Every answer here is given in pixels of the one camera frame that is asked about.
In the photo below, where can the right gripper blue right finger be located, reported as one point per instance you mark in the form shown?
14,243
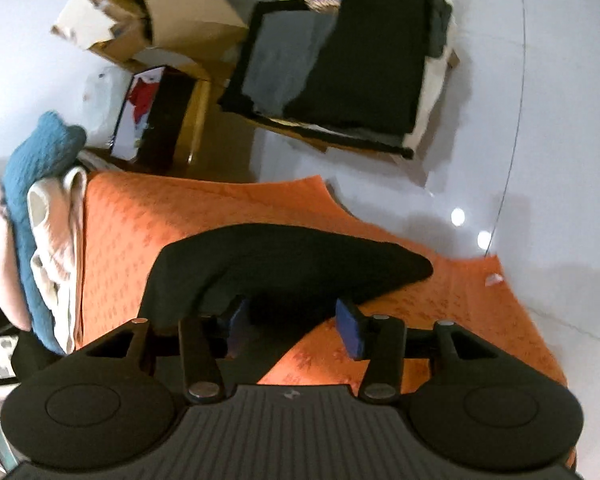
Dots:
349,324

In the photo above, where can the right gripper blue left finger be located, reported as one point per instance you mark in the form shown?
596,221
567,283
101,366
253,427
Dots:
236,335

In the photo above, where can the black sweater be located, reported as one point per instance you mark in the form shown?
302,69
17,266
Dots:
289,277

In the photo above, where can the wooden chair right with clothes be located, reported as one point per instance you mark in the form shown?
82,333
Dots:
358,75

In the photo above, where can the orange flower-pattern table mat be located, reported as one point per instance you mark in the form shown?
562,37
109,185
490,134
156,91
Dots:
455,383

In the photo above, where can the white quilted jacket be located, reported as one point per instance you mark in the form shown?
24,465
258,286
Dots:
56,215

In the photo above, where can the pink folded garment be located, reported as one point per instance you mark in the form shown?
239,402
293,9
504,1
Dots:
12,301

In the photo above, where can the teal knitted sweater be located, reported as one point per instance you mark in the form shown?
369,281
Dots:
50,151

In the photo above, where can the brown paper bag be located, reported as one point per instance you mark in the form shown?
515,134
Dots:
119,30

